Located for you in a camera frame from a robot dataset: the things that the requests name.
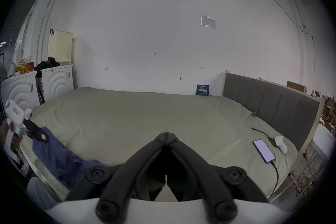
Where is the black smartphone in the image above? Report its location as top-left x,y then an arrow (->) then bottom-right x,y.
253,139 -> 276,164

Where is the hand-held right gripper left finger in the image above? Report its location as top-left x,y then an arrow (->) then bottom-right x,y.
64,132 -> 167,223

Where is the small dark blue sign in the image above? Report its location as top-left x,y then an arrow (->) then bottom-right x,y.
196,84 -> 211,96

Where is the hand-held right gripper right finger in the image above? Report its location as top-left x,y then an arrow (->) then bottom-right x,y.
167,132 -> 269,223

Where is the bed with beige sheet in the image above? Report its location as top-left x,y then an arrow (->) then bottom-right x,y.
19,86 -> 299,203

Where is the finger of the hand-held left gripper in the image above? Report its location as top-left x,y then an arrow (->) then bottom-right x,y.
25,118 -> 50,144

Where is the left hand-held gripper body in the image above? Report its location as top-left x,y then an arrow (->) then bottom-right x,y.
5,99 -> 33,141

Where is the black charging cable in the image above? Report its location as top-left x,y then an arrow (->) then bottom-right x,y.
266,161 -> 279,198

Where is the brown carton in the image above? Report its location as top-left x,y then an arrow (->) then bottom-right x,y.
286,80 -> 308,94

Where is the short black cable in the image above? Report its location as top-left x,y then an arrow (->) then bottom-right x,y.
251,127 -> 277,147

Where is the dark blue garment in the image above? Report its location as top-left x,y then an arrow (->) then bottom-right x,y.
32,127 -> 112,191

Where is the grey padded headboard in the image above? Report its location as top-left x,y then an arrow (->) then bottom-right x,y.
222,72 -> 326,156

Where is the person's left hand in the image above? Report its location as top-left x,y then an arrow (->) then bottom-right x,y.
9,123 -> 23,150

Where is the paper notice on wall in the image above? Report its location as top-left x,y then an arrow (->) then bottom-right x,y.
200,15 -> 217,30

